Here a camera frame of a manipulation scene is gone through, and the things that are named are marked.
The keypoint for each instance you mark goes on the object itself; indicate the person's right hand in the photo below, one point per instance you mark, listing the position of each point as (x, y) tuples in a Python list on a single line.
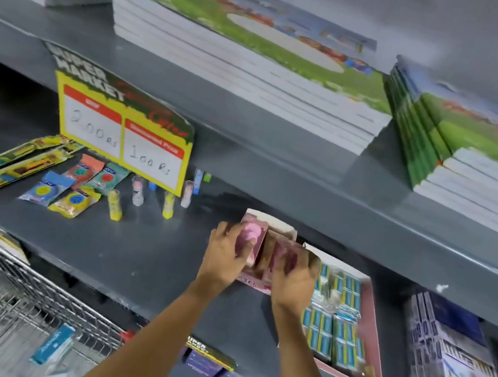
[(292, 287)]

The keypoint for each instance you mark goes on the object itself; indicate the person's left hand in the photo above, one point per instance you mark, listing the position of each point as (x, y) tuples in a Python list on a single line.
[(221, 259)]

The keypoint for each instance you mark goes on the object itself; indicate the person's right fingers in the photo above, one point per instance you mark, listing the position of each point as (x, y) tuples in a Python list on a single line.
[(301, 262)]

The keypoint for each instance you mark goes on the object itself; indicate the person's left fingers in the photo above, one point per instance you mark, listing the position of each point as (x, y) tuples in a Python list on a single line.
[(233, 236)]

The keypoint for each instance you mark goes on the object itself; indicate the pink eraser packet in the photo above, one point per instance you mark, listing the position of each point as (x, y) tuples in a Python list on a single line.
[(254, 231), (284, 249)]

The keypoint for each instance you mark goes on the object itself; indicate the person's left forearm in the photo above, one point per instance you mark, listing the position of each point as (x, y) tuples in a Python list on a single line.
[(154, 340)]

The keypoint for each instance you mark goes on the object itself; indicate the person's right forearm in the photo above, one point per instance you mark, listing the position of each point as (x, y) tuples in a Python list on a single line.
[(305, 369)]

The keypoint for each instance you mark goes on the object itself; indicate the pink open display box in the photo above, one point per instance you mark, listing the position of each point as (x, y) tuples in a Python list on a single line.
[(271, 225)]

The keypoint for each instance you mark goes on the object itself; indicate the white pink glue stick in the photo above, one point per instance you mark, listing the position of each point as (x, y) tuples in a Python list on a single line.
[(187, 195), (137, 192)]

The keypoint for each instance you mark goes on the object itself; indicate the green glue stick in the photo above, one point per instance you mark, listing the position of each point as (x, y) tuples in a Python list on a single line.
[(207, 177)]

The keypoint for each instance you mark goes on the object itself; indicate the blue glue stick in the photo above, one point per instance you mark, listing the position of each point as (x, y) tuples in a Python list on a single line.
[(197, 181)]

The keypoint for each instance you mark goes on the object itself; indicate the yellow glue stick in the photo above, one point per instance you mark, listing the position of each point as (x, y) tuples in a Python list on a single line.
[(115, 205), (168, 205)]

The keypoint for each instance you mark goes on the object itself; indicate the grey metal shelving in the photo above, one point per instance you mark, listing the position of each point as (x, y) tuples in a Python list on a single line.
[(280, 172)]

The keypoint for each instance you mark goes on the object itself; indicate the group of blue-green eraser packs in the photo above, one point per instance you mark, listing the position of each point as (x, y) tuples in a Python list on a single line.
[(339, 332)]

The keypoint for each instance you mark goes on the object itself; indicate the pink tray box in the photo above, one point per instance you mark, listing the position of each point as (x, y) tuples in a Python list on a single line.
[(373, 328)]

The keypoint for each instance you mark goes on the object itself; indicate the teal eraser packet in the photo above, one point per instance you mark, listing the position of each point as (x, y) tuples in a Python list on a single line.
[(108, 179)]

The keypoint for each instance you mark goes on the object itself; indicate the yellow and red price sign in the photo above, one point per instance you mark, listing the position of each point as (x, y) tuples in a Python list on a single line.
[(122, 128)]

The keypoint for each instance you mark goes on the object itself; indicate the yellow eraser packet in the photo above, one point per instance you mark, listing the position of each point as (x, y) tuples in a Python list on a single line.
[(73, 201)]

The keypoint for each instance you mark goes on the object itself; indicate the orange eraser packet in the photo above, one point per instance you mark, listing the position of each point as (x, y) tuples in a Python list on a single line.
[(82, 169)]

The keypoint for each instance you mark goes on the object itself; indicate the wide stack of green-cover notebooks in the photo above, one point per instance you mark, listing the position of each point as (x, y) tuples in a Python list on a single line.
[(250, 64)]

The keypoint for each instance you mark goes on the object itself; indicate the blue eraser packet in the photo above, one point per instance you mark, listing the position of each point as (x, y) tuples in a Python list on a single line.
[(45, 189)]

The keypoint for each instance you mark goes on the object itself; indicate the stack of green-spine notebooks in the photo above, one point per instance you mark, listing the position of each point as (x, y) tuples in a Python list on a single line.
[(471, 155)]

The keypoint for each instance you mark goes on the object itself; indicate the light blue box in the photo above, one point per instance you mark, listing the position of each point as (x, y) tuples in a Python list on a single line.
[(54, 344)]

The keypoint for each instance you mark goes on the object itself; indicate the yellow pencil pack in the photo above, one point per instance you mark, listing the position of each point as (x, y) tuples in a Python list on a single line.
[(25, 172), (14, 153)]

